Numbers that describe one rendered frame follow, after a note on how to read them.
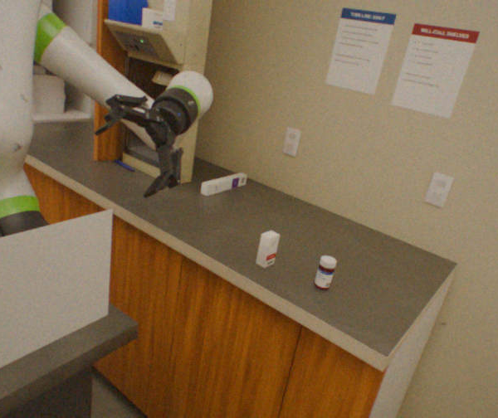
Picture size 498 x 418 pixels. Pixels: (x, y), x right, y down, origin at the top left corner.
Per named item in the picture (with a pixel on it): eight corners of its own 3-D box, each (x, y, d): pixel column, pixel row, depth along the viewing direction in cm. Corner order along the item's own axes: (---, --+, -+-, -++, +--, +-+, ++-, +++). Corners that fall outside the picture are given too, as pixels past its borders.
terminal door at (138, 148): (123, 152, 184) (128, 55, 169) (170, 173, 169) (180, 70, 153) (121, 152, 184) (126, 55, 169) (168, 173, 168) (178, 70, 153)
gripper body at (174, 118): (168, 140, 94) (152, 159, 87) (144, 107, 91) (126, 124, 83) (194, 126, 91) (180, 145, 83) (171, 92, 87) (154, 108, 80)
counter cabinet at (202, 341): (101, 256, 289) (106, 126, 255) (383, 449, 184) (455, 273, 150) (-3, 291, 237) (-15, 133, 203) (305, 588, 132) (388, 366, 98)
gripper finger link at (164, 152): (152, 134, 86) (156, 136, 88) (158, 183, 83) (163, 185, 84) (166, 126, 85) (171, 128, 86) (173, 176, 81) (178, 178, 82)
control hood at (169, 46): (127, 50, 169) (129, 22, 165) (183, 64, 153) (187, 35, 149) (102, 47, 160) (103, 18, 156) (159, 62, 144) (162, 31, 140)
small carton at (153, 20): (151, 27, 154) (153, 10, 151) (162, 30, 151) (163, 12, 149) (141, 26, 149) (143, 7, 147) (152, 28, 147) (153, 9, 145)
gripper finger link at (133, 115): (164, 123, 85) (163, 118, 85) (123, 107, 75) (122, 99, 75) (150, 132, 86) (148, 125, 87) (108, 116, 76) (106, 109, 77)
